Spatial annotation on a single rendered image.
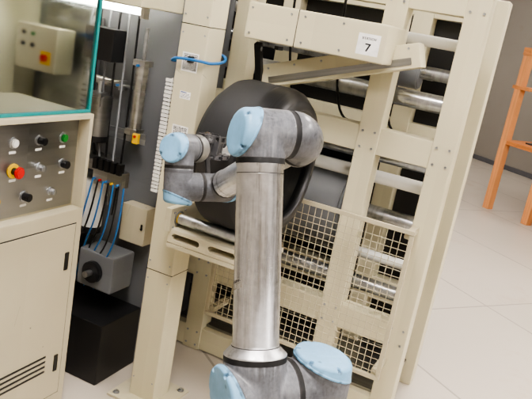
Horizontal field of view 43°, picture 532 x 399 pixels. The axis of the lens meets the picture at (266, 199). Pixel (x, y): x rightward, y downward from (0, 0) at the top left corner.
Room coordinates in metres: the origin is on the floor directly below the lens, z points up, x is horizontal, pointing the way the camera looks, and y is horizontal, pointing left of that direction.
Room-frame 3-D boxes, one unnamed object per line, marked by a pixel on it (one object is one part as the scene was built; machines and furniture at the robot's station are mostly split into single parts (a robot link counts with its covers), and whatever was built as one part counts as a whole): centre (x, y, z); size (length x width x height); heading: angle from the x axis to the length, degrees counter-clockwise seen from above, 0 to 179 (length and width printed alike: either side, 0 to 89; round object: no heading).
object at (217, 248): (2.50, 0.18, 0.83); 0.36 x 0.09 x 0.06; 67
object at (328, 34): (2.85, -0.11, 1.71); 0.61 x 0.25 x 0.15; 67
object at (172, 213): (2.70, 0.29, 0.90); 0.40 x 0.03 x 0.10; 157
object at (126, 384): (2.71, 0.37, 0.01); 0.27 x 0.27 x 0.02; 67
